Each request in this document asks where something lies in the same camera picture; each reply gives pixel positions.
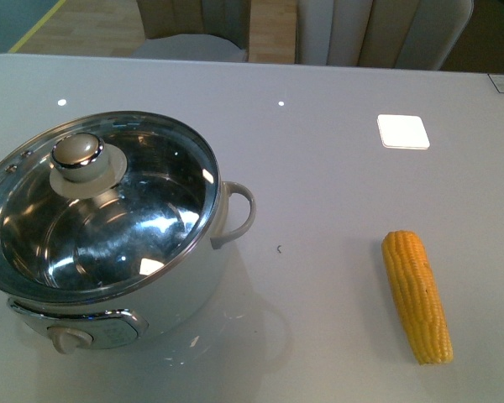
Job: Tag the glass pot lid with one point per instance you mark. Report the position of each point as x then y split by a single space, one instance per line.
69 249

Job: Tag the yellow corn cob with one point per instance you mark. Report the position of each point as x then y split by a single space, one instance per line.
416 297

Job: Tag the white electric cooking pot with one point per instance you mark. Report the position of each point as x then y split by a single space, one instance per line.
85 166

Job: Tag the left beige upholstered chair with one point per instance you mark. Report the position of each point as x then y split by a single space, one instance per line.
208 30

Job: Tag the beige upholstered chair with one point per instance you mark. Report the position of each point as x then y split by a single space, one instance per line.
409 35
208 30

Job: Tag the right beige upholstered chair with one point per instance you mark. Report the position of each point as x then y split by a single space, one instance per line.
409 35

